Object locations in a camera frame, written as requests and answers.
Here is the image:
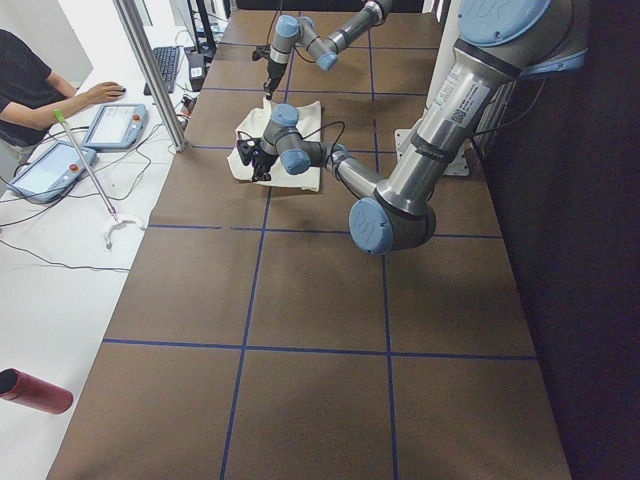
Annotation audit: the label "person's forearm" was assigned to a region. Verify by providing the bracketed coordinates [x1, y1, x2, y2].
[1, 94, 91, 130]

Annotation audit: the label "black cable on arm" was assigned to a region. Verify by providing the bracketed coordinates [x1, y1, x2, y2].
[234, 120, 347, 174]

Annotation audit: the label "person's hand on mouse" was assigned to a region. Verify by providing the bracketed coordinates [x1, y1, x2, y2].
[82, 82, 124, 105]

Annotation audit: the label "aluminium frame post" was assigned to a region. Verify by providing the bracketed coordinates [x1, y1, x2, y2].
[113, 0, 187, 152]

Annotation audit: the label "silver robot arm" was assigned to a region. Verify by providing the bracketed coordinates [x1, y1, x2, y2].
[236, 0, 591, 255]
[252, 0, 393, 100]

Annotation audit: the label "red cylinder bottle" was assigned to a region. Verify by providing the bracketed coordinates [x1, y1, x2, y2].
[1, 368, 74, 414]

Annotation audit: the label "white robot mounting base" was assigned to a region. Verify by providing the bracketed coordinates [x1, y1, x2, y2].
[393, 128, 471, 177]

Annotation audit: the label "black keyboard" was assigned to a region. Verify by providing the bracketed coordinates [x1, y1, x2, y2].
[152, 46, 180, 94]

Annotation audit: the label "person in black shirt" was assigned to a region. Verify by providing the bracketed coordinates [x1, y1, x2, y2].
[1, 29, 76, 163]

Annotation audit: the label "cream long-sleeve shirt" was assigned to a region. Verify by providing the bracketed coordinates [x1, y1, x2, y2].
[227, 99, 322, 192]

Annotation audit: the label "near teach pendant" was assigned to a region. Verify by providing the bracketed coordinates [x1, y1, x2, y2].
[8, 141, 85, 203]

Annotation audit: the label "far teach pendant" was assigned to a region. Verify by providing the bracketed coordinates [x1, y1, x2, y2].
[82, 103, 148, 152]

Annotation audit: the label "metal rod reaching tool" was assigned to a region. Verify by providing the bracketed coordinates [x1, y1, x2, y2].
[54, 109, 146, 250]

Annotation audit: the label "teach pendant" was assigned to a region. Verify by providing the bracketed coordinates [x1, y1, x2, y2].
[8, 141, 85, 203]
[82, 103, 148, 152]

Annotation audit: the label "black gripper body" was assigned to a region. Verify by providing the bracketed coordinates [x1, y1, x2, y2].
[238, 138, 278, 176]
[252, 45, 286, 85]

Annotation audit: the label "black box with label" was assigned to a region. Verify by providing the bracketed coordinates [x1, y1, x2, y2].
[186, 52, 207, 92]

